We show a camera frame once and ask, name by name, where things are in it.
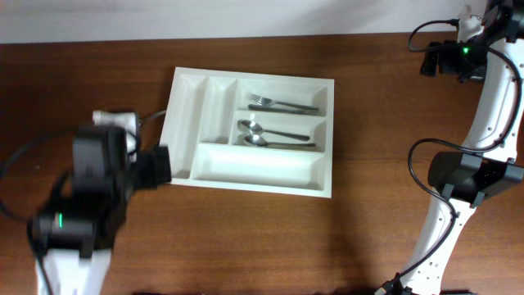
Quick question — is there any white plastic cutlery tray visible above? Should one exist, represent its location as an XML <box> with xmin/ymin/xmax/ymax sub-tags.
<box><xmin>160</xmin><ymin>67</ymin><xmax>335</xmax><ymax>198</ymax></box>

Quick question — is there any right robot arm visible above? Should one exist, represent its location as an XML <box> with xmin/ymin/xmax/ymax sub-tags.
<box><xmin>376</xmin><ymin>0</ymin><xmax>523</xmax><ymax>294</ymax></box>

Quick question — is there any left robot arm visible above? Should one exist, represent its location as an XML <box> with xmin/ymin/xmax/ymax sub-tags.
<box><xmin>27</xmin><ymin>126</ymin><xmax>171</xmax><ymax>294</ymax></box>

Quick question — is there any right black cable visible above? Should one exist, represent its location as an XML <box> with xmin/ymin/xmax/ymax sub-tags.
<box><xmin>374</xmin><ymin>18</ymin><xmax>524</xmax><ymax>295</ymax></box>

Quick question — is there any small teaspoon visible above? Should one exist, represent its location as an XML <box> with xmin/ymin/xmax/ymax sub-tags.
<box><xmin>139</xmin><ymin>110</ymin><xmax>166</xmax><ymax>124</ymax></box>

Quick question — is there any large metal spoon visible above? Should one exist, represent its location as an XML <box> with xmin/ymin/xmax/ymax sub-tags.
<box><xmin>237</xmin><ymin>120</ymin><xmax>310</xmax><ymax>142</ymax></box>
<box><xmin>243</xmin><ymin>135</ymin><xmax>316</xmax><ymax>150</ymax></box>

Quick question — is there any metal fork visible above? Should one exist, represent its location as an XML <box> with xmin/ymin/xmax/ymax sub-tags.
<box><xmin>251</xmin><ymin>94</ymin><xmax>319</xmax><ymax>111</ymax></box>
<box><xmin>247</xmin><ymin>104</ymin><xmax>318</xmax><ymax>116</ymax></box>

